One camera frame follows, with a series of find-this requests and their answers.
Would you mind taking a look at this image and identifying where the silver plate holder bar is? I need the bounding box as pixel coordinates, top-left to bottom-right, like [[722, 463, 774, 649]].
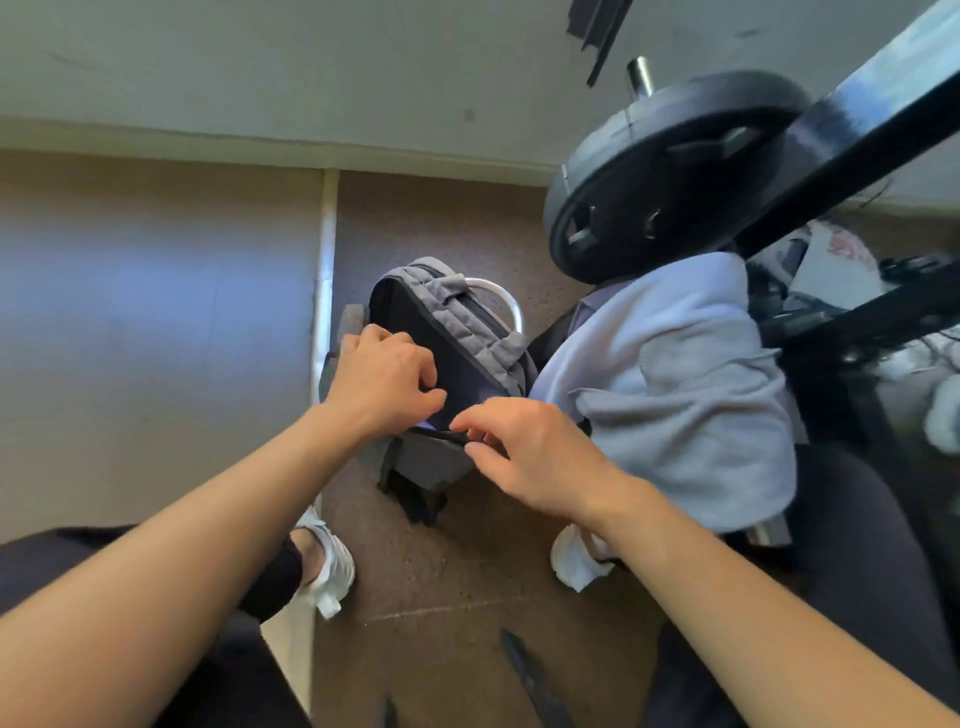
[[744, 513, 794, 549]]

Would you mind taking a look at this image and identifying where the white right shoe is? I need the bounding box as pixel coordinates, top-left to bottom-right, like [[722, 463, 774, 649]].
[[549, 523, 620, 594]]

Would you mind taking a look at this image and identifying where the pale floor divider strip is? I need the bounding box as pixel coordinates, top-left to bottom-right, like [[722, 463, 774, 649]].
[[262, 168, 340, 714]]

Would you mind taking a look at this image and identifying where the person's left forearm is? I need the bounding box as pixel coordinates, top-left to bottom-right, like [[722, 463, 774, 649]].
[[0, 404, 361, 728]]

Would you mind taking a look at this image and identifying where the person's left hand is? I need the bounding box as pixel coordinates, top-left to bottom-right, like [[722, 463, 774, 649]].
[[322, 323, 449, 444]]

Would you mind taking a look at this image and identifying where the black weight machine frame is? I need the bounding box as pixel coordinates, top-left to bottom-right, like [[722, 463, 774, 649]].
[[731, 0, 960, 526]]

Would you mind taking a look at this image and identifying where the white shoe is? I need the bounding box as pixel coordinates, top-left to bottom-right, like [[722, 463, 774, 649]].
[[288, 506, 358, 622], [549, 523, 620, 594]]

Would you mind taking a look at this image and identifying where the grey backpack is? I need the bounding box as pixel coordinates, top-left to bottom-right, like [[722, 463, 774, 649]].
[[318, 256, 540, 526]]

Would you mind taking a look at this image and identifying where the person's right forearm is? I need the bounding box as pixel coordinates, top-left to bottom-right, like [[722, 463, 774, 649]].
[[592, 479, 960, 728]]

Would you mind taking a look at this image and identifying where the black weight plate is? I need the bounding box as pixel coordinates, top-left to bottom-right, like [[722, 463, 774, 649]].
[[543, 69, 815, 286]]

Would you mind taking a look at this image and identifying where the person's right hand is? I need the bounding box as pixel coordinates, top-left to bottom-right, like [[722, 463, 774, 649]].
[[448, 395, 639, 526]]

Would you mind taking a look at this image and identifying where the pale lavender towel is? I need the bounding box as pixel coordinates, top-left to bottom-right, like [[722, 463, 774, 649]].
[[528, 251, 751, 421]]

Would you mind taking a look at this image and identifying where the grey towel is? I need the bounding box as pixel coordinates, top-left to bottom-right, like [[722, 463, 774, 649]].
[[569, 329, 798, 535]]

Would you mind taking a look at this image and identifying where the white printed bag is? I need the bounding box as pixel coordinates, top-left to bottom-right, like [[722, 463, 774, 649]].
[[749, 221, 883, 313]]

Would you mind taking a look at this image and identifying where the pile of cables and bags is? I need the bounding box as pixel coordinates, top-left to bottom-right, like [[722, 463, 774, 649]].
[[869, 329, 960, 421]]

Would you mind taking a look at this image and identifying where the white left shoe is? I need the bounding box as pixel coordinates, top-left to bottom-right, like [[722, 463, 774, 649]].
[[288, 506, 358, 622]]

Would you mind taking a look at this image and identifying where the black open window sash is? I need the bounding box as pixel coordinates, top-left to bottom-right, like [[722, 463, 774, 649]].
[[566, 0, 635, 88]]

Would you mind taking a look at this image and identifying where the silver round ring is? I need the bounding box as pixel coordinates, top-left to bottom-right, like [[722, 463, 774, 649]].
[[463, 277, 526, 335]]

